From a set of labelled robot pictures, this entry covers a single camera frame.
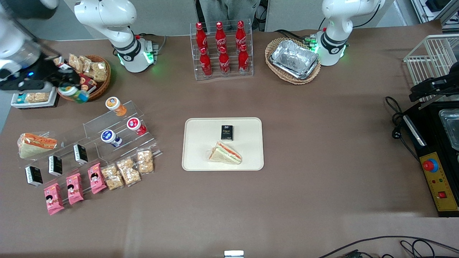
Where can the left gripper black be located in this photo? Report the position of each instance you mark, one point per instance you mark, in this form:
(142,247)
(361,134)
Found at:
(436,84)

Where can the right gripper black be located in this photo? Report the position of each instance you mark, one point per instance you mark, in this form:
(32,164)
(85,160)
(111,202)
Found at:
(63,76)

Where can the green gum bottle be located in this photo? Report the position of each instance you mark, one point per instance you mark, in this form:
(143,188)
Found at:
(71,91)

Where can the orange gum bottle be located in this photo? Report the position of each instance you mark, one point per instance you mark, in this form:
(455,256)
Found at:
(114,104)

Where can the blue gum bottle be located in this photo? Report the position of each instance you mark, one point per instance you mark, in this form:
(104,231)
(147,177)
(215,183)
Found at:
(108,136)

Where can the red gum bottle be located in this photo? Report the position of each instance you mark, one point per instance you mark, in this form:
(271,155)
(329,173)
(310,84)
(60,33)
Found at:
(133,124)

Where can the cream plastic tray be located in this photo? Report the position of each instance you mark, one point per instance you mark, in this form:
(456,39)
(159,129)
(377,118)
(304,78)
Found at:
(200,150)

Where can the clear bag of crackers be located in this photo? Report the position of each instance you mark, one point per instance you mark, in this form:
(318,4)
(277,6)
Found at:
(99,71)
(86,64)
(75,62)

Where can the brown wicker snack basket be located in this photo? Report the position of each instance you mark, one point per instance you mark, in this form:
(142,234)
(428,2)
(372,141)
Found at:
(102,89)

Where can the rice crisp snack pack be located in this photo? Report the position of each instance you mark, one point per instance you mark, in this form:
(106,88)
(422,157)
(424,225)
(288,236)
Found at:
(36,97)

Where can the dark woven base mat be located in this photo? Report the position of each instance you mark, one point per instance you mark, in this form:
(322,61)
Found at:
(43,107)

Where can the white rectangular dish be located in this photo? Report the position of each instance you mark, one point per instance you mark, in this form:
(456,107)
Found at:
(32,104)

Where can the shiny metal pan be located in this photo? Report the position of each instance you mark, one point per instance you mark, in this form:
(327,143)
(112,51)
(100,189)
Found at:
(451,129)

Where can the black machine yellow panel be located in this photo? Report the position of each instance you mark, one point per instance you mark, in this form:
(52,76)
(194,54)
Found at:
(430,143)

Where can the clear acrylic stepped stand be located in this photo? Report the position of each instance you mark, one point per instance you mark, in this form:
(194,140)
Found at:
(64,145)
(96,123)

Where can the small teal snack pack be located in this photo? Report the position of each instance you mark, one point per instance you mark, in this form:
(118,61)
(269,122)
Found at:
(20,98)

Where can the wrapped triangle sandwich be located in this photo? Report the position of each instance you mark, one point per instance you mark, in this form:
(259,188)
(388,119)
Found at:
(224,154)
(36,143)

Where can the small black white box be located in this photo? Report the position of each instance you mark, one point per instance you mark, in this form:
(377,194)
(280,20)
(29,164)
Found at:
(55,165)
(33,175)
(80,153)

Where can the grey metal shelf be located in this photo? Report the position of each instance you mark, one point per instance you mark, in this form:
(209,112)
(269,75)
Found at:
(448,14)

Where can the pink cartoon snack pack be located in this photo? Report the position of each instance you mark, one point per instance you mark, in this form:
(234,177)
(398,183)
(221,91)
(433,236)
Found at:
(75,189)
(96,178)
(53,199)

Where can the clear-wrapped rice cracker pack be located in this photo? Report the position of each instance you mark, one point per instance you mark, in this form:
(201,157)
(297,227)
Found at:
(145,161)
(128,171)
(112,176)

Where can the light wicker basket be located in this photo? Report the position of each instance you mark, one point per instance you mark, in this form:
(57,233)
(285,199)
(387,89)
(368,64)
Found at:
(308,79)

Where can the silver foil container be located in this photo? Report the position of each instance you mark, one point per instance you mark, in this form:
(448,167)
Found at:
(294,59)

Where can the red cola bottle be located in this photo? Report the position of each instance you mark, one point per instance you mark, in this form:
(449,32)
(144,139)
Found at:
(224,63)
(240,34)
(200,36)
(205,64)
(220,35)
(243,61)

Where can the clear acrylic bottle rack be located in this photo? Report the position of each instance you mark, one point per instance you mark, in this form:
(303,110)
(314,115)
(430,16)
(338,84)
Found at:
(214,76)

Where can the black tissue pack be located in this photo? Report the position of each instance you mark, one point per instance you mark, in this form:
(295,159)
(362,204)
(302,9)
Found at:
(227,132)

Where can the person in grey trousers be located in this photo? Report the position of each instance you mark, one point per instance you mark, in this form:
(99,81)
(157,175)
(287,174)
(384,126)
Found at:
(229,9)

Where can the small white device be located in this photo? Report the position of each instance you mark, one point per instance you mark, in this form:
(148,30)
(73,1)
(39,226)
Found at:
(233,254)

